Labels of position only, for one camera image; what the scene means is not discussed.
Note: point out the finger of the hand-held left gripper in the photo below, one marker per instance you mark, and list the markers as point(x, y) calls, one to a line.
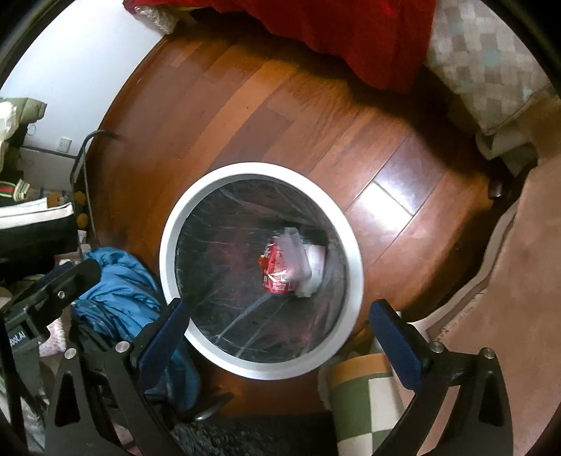
point(65, 280)

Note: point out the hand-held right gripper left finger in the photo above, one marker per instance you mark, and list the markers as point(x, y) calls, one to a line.
point(164, 333)

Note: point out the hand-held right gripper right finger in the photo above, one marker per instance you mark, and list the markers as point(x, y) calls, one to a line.
point(394, 346)

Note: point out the white round trash bin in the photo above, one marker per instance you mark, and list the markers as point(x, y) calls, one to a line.
point(210, 228)

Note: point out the pink fuzzy cloth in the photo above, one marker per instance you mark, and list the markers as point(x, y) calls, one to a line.
point(55, 346)

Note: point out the black white tote bag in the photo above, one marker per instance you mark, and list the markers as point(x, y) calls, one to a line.
point(35, 236)

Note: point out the blue jacket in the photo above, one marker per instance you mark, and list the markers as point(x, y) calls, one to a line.
point(118, 293)

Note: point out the green white checkered cushion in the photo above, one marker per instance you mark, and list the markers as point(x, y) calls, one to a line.
point(363, 407)

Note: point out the white plastic wrapper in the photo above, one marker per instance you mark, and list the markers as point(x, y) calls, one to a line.
point(313, 263)

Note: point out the red snack wrapper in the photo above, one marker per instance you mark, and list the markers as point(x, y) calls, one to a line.
point(276, 267)

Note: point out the dark fleece clothing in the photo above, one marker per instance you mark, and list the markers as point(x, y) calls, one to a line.
point(263, 434)

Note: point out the tan fleece blanket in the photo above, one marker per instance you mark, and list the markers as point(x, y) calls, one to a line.
point(526, 263)

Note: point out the cream puffer jacket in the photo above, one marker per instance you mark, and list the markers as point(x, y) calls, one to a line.
point(17, 114)

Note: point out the white cloth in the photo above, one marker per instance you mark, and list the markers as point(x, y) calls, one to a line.
point(504, 142)

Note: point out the pastel checkered bed sheet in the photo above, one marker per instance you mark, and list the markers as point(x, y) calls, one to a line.
point(482, 57)

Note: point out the red fleece blanket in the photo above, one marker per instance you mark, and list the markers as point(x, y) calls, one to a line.
point(328, 30)

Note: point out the black metal chair frame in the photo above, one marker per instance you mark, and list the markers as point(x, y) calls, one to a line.
point(87, 184)

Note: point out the white wall socket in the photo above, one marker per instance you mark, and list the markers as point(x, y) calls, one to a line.
point(65, 144)

